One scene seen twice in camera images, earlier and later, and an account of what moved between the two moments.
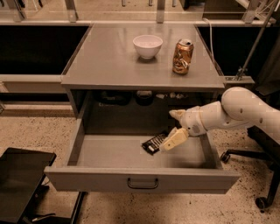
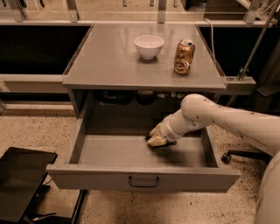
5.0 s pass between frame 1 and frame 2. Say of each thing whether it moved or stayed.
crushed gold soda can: stayed
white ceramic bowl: stayed
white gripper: moved
